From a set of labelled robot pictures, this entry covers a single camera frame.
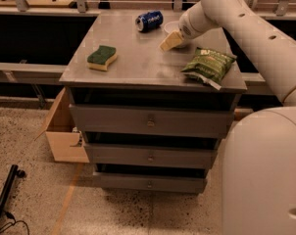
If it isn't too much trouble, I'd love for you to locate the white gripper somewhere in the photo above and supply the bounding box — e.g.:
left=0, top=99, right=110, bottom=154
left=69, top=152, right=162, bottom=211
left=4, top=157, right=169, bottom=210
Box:
left=159, top=12, right=197, bottom=52

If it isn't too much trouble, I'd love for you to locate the white ceramic bowl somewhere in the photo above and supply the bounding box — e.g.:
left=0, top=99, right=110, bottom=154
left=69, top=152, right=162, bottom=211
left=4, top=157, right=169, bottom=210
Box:
left=164, top=21, right=188, bottom=48

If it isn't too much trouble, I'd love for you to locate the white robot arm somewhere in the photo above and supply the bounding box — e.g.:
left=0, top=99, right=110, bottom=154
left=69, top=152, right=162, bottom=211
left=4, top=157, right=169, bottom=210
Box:
left=161, top=0, right=296, bottom=235

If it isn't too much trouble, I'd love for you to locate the green yellow sponge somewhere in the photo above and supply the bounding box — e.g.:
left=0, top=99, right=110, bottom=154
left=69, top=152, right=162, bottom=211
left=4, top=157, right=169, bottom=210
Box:
left=87, top=45, right=118, bottom=71

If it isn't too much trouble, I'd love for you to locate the blue soda can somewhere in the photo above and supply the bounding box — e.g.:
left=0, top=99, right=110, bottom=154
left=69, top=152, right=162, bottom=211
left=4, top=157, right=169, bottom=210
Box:
left=135, top=11, right=164, bottom=32

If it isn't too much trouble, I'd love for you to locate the green chip bag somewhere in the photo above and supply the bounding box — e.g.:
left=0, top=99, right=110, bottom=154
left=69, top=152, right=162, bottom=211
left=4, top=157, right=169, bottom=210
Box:
left=181, top=47, right=236, bottom=90

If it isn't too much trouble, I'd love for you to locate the grey drawer cabinet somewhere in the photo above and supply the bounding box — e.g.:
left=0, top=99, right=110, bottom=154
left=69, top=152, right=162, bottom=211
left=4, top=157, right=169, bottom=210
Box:
left=61, top=10, right=247, bottom=179

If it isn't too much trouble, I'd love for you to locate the top grey drawer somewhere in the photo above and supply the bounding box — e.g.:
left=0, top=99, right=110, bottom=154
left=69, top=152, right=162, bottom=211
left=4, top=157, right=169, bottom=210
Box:
left=70, top=105, right=233, bottom=138

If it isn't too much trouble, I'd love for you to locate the grey drawer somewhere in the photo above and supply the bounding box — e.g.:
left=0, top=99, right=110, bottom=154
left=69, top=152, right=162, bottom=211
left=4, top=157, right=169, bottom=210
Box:
left=70, top=105, right=233, bottom=138
left=84, top=144, right=217, bottom=168
left=93, top=172, right=207, bottom=194

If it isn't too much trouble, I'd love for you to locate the middle grey drawer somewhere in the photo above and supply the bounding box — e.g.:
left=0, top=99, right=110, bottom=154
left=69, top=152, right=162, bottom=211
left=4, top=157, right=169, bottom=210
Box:
left=84, top=144, right=217, bottom=168

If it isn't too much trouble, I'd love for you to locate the bottom grey drawer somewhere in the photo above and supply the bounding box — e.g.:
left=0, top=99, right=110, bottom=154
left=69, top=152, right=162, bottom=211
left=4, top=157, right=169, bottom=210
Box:
left=93, top=172, right=207, bottom=194

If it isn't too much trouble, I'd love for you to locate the cardboard box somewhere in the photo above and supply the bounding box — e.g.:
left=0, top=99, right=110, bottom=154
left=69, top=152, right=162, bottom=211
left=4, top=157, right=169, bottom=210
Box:
left=37, top=88, right=89, bottom=163

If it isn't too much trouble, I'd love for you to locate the black stand with cable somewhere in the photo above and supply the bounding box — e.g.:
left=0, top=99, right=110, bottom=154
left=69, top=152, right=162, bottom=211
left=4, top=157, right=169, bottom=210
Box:
left=0, top=164, right=29, bottom=235

